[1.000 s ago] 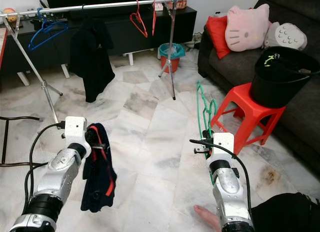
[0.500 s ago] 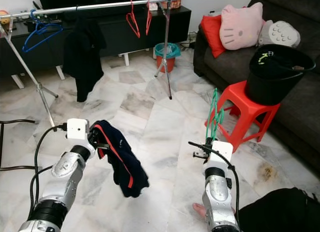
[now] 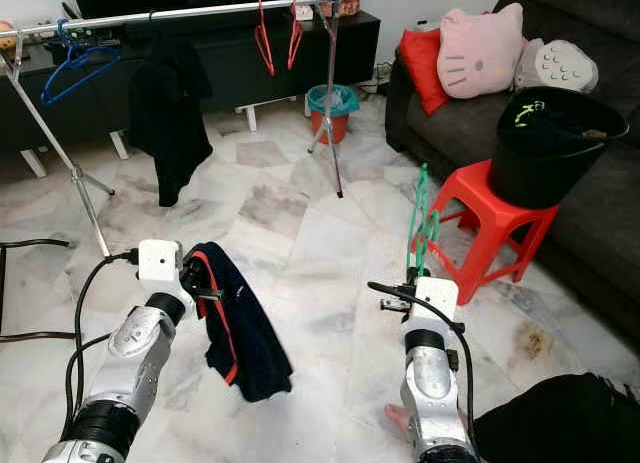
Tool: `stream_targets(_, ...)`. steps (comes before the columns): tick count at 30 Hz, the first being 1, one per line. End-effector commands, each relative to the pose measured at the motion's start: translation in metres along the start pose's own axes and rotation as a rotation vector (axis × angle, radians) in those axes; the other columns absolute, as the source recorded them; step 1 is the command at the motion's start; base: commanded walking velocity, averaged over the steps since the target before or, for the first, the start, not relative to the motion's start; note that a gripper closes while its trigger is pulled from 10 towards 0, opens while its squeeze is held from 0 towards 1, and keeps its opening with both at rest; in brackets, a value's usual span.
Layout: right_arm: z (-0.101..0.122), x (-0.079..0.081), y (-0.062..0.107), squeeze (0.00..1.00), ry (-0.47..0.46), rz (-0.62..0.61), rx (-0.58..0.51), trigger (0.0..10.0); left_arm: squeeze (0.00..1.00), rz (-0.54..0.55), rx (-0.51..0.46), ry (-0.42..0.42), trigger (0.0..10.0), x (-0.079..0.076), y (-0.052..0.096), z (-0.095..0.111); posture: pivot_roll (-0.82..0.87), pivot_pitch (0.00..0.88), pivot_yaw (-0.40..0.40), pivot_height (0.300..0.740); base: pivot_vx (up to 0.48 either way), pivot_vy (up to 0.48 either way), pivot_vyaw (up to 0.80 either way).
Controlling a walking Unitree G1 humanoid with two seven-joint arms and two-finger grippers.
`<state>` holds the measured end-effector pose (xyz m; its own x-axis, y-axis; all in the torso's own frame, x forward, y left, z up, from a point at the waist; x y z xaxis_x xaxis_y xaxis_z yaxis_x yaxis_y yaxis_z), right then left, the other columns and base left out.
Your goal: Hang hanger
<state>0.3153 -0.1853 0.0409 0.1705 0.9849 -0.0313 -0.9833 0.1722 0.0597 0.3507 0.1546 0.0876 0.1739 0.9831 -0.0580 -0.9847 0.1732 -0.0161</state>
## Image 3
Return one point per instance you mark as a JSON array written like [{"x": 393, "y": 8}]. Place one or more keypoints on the red bin with teal bag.
[{"x": 332, "y": 105}]

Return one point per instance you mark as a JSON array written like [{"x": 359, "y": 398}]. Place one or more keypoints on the pink cat face cushion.
[{"x": 480, "y": 51}]

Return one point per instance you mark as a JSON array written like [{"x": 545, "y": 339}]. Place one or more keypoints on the person's black trouser leg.
[{"x": 560, "y": 423}]

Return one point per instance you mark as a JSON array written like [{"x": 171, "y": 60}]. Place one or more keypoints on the black television cabinet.
[{"x": 240, "y": 68}]

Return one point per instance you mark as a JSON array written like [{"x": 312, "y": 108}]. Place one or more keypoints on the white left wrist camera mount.
[{"x": 160, "y": 263}]

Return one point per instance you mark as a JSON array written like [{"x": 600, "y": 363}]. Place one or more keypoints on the red cushion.
[{"x": 422, "y": 65}]

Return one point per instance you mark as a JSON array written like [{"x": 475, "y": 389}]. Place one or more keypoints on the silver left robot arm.
[{"x": 130, "y": 373}]

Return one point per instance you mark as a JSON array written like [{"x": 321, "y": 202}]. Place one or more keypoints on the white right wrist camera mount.
[{"x": 435, "y": 298}]

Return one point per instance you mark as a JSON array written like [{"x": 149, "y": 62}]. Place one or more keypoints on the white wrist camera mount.
[
  {"x": 435, "y": 298},
  {"x": 160, "y": 263}
]

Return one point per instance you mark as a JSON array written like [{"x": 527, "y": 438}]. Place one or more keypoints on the black garment with green print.
[{"x": 560, "y": 115}]

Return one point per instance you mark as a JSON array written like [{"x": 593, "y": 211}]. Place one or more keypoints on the bare human foot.
[{"x": 395, "y": 418}]

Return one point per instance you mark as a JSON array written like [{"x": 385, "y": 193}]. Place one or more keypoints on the grey round creature cushion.
[{"x": 560, "y": 68}]

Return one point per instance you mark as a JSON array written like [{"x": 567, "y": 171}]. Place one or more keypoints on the dark brown fabric sofa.
[{"x": 480, "y": 133}]

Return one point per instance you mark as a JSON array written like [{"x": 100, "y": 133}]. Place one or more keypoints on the blue plastic clothes hanger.
[{"x": 80, "y": 68}]

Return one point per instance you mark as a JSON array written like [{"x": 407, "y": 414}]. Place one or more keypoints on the red plastic clothes hanger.
[
  {"x": 266, "y": 43},
  {"x": 295, "y": 38}
]

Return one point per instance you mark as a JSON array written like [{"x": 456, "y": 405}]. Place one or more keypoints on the red plastic stool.
[{"x": 500, "y": 228}]

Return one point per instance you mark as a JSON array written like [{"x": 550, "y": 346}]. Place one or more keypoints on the pink white tissue box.
[{"x": 305, "y": 10}]

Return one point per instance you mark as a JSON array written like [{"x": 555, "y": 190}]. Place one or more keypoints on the navy shirt with red trim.
[{"x": 240, "y": 343}]

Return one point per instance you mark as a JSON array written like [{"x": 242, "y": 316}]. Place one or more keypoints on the silver metal clothes rack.
[{"x": 160, "y": 18}]

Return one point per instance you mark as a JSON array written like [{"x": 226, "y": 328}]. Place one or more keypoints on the green plastic clothes hanger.
[{"x": 422, "y": 223}]

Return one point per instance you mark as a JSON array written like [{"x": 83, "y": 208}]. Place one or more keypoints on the black plastic bucket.
[{"x": 555, "y": 168}]

